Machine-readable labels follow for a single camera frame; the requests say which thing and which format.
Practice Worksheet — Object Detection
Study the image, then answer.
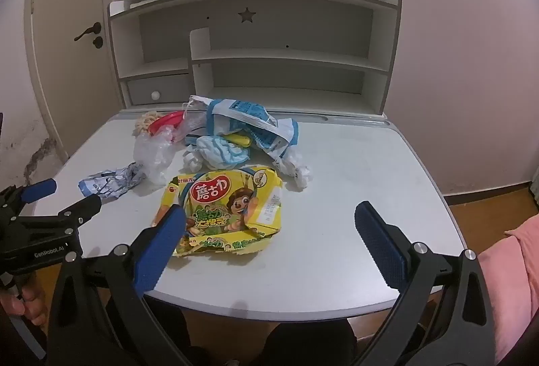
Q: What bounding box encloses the beige ring-shaped item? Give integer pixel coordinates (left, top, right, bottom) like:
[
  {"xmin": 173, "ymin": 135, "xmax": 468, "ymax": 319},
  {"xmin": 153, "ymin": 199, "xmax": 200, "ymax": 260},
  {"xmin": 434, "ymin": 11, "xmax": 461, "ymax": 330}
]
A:
[{"xmin": 132, "ymin": 111, "xmax": 163, "ymax": 137}]

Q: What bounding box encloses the clear plastic bag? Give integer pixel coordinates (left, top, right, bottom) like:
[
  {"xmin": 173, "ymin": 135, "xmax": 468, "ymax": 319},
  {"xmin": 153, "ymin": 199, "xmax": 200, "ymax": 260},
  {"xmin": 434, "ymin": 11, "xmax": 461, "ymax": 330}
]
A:
[{"xmin": 133, "ymin": 126, "xmax": 186, "ymax": 185}]

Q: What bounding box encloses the white desk shelf unit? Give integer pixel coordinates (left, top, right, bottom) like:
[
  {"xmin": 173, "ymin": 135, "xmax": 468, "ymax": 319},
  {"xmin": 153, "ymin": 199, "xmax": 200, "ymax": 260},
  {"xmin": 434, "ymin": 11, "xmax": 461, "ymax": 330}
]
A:
[{"xmin": 107, "ymin": 0, "xmax": 403, "ymax": 118}]

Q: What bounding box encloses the blue face mask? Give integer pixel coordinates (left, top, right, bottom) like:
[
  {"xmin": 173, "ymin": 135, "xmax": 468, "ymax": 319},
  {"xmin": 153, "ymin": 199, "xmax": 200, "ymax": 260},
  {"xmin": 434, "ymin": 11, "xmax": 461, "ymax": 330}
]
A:
[{"xmin": 196, "ymin": 135, "xmax": 251, "ymax": 171}]

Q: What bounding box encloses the yellow snack bag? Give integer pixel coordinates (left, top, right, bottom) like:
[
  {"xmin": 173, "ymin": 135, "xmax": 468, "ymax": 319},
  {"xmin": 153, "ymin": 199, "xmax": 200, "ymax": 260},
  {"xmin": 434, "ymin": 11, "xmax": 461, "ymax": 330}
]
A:
[{"xmin": 154, "ymin": 164, "xmax": 284, "ymax": 258}]

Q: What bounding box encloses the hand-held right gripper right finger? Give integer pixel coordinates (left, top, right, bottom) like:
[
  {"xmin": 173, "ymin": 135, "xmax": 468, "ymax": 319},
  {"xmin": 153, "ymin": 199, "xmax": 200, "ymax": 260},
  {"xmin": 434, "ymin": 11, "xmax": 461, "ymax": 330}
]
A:
[{"xmin": 354, "ymin": 201, "xmax": 498, "ymax": 366}]

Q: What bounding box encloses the cream door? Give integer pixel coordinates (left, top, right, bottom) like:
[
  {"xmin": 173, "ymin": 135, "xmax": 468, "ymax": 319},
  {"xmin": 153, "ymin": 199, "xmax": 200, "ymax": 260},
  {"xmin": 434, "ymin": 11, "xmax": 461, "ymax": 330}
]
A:
[{"xmin": 23, "ymin": 0, "xmax": 127, "ymax": 164}]

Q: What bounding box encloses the pink blanket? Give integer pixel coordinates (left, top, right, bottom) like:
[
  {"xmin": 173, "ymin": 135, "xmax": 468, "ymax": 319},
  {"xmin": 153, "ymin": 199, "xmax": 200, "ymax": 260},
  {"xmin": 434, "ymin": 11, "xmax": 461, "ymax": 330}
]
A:
[{"xmin": 478, "ymin": 212, "xmax": 539, "ymax": 364}]

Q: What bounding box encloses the person's left hand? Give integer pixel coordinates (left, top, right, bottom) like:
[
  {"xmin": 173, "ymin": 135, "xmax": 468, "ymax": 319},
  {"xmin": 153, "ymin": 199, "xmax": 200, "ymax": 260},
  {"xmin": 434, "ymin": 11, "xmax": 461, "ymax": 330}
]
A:
[{"xmin": 0, "ymin": 265, "xmax": 51, "ymax": 321}]

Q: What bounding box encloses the silver blue foil wrapper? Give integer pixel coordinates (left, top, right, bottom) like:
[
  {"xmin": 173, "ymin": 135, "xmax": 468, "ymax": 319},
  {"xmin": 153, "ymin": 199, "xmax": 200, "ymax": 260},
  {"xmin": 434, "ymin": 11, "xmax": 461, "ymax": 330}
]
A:
[{"xmin": 78, "ymin": 162, "xmax": 147, "ymax": 204}]

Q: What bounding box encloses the dark door handle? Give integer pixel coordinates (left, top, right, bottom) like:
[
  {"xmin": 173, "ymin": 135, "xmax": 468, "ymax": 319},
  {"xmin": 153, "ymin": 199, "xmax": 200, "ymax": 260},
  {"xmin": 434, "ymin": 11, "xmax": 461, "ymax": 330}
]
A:
[{"xmin": 73, "ymin": 22, "xmax": 103, "ymax": 42}]

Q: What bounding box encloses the blue white plastic package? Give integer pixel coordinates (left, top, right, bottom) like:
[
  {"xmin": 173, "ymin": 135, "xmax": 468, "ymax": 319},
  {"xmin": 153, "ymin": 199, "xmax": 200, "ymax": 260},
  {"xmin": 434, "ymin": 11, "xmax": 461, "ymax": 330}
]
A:
[{"xmin": 185, "ymin": 95, "xmax": 300, "ymax": 158}]

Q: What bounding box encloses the grey drawer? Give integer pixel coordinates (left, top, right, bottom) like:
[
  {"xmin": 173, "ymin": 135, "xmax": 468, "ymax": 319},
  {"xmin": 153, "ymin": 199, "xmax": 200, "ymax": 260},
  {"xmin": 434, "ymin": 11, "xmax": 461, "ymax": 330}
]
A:
[{"xmin": 126, "ymin": 73, "xmax": 195, "ymax": 108}]

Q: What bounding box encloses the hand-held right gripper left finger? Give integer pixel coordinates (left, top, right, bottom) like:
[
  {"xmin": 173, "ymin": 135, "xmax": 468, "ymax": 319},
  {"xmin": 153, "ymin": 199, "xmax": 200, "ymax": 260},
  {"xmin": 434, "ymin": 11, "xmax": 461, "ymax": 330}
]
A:
[{"xmin": 46, "ymin": 204, "xmax": 198, "ymax": 366}]

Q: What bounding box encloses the yellow plastic tube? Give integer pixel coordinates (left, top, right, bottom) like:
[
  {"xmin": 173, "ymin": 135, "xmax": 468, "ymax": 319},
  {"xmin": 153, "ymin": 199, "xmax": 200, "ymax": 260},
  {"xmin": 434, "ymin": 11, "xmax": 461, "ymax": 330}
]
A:
[{"xmin": 223, "ymin": 132, "xmax": 253, "ymax": 148}]

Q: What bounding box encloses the red plastic lid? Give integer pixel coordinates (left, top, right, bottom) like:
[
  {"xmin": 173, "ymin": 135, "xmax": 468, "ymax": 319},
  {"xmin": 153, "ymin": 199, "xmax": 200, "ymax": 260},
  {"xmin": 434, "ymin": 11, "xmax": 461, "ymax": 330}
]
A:
[{"xmin": 149, "ymin": 112, "xmax": 185, "ymax": 137}]

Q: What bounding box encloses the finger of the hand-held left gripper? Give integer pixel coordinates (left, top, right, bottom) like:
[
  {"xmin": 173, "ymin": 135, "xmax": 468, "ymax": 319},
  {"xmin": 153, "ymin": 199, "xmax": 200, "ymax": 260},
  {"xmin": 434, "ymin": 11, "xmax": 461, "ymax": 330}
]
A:
[
  {"xmin": 12, "ymin": 194, "xmax": 103, "ymax": 233},
  {"xmin": 0, "ymin": 178, "xmax": 58, "ymax": 219}
]

